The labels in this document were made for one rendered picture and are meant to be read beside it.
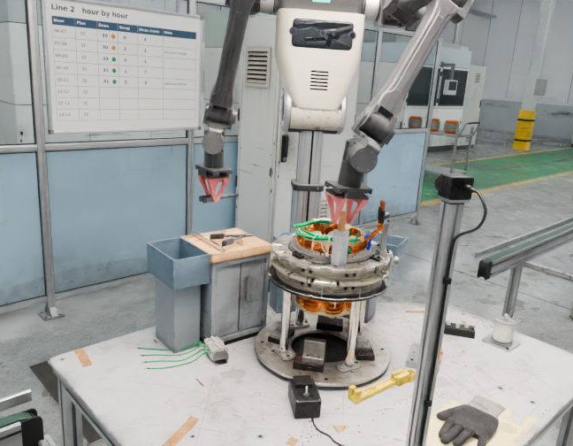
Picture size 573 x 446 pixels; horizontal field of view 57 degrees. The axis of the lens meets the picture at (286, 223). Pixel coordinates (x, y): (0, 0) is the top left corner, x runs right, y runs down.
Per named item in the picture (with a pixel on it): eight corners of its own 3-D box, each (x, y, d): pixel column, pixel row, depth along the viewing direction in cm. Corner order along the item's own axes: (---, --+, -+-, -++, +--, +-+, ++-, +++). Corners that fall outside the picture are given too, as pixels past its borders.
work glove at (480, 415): (471, 462, 111) (472, 453, 111) (417, 429, 120) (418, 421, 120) (521, 417, 127) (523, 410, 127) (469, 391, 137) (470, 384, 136)
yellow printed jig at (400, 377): (357, 406, 128) (359, 393, 127) (347, 398, 131) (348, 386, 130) (417, 379, 141) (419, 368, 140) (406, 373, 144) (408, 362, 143)
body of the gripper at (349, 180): (372, 196, 126) (378, 166, 124) (337, 196, 121) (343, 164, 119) (357, 188, 131) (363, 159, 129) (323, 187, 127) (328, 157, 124)
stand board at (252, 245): (212, 264, 141) (212, 255, 141) (179, 243, 156) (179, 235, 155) (271, 252, 154) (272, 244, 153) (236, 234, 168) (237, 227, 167)
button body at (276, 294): (295, 311, 176) (301, 239, 169) (276, 313, 174) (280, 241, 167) (287, 303, 183) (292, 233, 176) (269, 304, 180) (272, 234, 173)
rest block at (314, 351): (304, 353, 142) (305, 336, 141) (324, 357, 141) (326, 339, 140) (301, 362, 138) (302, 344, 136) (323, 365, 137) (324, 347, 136)
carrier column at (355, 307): (348, 370, 139) (355, 297, 133) (341, 366, 141) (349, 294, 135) (355, 367, 140) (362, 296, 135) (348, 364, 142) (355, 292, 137)
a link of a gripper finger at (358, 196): (362, 228, 128) (371, 191, 125) (338, 228, 125) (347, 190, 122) (347, 219, 134) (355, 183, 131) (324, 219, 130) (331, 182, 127)
